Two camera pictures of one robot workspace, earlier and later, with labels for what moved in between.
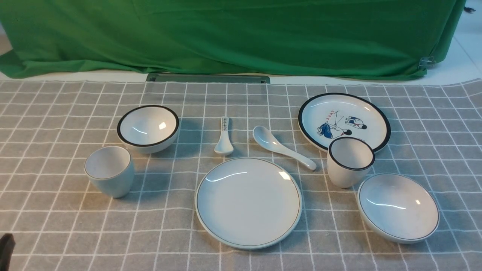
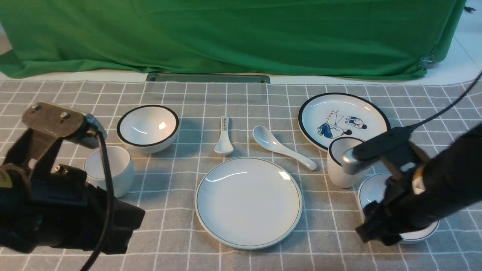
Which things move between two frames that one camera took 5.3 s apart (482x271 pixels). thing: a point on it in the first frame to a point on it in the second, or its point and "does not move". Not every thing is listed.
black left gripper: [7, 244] to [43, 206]
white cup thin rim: [111, 169] does not move
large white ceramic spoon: [265, 138] does not move
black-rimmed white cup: [349, 161] does not move
